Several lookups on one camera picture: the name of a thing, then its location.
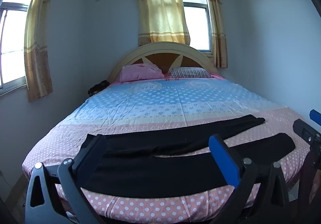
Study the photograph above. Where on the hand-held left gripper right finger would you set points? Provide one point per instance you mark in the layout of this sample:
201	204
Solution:
223	158

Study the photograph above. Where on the yellow floral curtain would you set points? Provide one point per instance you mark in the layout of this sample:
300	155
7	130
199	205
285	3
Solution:
37	51
217	25
160	13

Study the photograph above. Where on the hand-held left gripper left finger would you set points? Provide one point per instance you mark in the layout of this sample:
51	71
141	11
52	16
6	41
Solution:
93	149

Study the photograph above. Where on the bed with polka dot sheet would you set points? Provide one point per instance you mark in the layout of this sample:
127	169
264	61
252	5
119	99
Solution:
175	98

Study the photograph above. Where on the large sliding window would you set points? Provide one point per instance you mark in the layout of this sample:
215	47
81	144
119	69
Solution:
13	43

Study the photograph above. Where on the small window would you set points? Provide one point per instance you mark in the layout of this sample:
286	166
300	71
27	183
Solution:
196	25

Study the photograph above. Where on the black pants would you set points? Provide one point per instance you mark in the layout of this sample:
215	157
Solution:
175	143

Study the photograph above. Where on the black bag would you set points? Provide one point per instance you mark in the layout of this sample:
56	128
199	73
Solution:
97	87

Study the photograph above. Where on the person's right forearm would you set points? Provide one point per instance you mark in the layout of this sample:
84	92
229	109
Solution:
311	178

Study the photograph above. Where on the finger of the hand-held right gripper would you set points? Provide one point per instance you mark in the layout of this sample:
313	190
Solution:
315	114
302	128

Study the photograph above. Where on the pink pillow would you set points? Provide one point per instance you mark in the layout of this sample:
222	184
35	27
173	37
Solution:
140	72

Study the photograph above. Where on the striped pillow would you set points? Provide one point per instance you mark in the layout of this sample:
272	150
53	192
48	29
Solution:
190	72

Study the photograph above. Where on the cream arched headboard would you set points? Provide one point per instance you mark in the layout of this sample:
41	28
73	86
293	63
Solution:
160	49

